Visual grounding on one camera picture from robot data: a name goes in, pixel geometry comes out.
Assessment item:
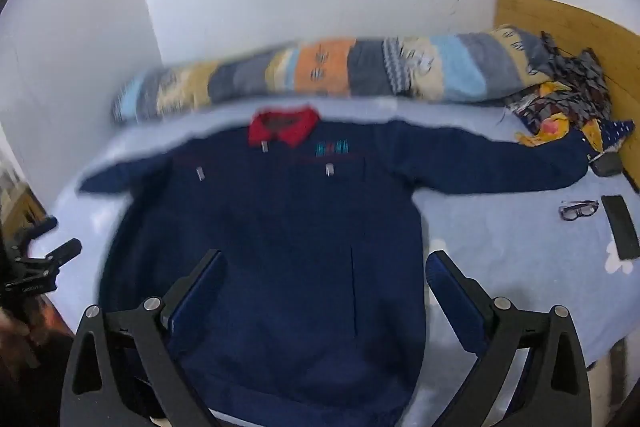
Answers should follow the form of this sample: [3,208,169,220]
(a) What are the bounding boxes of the black strap with buckle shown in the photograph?
[601,194,640,259]

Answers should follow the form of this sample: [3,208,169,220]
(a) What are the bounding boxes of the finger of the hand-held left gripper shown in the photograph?
[30,237,83,269]
[21,216,59,242]

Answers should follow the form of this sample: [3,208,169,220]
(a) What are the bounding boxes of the small black pouch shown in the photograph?
[590,153,624,178]

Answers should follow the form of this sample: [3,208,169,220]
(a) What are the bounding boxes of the pile of patterned clothes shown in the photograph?
[505,32,636,156]

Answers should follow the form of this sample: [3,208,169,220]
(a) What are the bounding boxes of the rolled patchwork blanket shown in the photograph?
[111,24,556,125]

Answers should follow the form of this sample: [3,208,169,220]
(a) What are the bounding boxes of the navy jacket with red collar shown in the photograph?
[77,104,596,427]

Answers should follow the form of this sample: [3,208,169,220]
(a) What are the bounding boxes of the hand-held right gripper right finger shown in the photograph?
[424,249,593,427]

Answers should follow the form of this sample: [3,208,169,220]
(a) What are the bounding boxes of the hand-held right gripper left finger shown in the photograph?
[59,248,228,427]

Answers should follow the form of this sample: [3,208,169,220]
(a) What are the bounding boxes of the light blue cloud bed sheet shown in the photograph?
[50,97,640,427]

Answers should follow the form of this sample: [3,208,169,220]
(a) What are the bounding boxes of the black-framed glasses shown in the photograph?
[559,199,600,222]

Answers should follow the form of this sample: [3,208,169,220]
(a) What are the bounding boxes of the wooden headboard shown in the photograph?
[495,0,640,194]

